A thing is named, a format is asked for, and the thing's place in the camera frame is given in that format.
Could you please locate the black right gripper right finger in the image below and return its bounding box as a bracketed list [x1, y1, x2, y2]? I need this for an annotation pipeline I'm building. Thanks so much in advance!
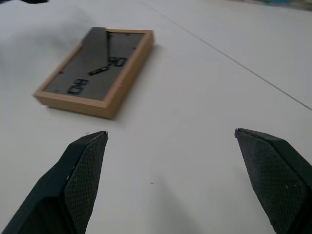
[234, 128, 312, 234]

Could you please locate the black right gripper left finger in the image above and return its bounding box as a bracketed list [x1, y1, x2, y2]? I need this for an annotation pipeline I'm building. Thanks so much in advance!
[0, 130, 109, 234]

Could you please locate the wooden framed rectangular clock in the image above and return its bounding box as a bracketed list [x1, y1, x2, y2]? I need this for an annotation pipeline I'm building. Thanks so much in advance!
[33, 27, 155, 120]

